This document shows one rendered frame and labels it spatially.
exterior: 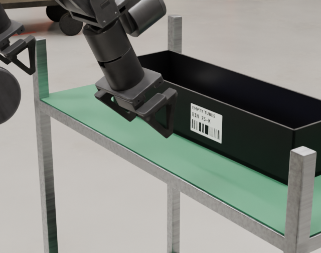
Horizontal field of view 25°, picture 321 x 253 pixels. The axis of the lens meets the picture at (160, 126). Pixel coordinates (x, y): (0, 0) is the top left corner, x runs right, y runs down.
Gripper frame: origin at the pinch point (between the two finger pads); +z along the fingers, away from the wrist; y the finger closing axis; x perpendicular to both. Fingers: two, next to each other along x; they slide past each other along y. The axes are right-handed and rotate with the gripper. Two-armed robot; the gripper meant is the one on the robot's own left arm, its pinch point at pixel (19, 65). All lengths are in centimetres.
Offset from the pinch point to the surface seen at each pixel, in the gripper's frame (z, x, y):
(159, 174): 22.7, -4.6, -28.4
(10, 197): 132, -14, 153
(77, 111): 23.3, -9.4, 8.3
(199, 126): 23.2, -19.0, -25.1
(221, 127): 21.5, -19.8, -31.8
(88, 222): 138, -27, 109
